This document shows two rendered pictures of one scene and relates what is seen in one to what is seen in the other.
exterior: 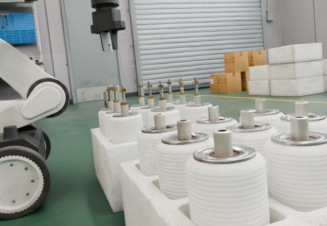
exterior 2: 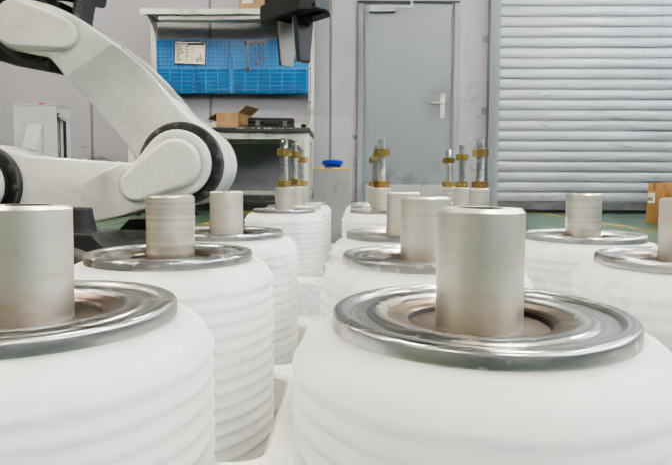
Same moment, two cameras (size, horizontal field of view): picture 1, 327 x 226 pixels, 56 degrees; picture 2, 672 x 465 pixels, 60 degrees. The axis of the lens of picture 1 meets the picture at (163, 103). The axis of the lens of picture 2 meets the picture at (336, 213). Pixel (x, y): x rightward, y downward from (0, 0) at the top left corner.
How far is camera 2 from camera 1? 0.33 m
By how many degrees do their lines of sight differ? 21
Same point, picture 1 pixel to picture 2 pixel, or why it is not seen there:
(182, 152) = not seen: hidden behind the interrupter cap
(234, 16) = not seen: outside the picture
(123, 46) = (466, 110)
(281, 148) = (309, 349)
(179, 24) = (596, 69)
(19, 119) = (117, 199)
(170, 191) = not seen: hidden behind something
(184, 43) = (600, 113)
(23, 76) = (139, 115)
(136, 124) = (295, 235)
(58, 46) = (344, 103)
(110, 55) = (439, 125)
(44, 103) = (165, 173)
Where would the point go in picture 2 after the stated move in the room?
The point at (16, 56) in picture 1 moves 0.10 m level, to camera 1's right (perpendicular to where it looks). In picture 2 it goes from (131, 73) to (181, 69)
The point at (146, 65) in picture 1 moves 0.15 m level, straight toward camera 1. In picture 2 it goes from (510, 151) to (509, 150)
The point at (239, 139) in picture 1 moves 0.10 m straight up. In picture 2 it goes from (340, 290) to (341, 46)
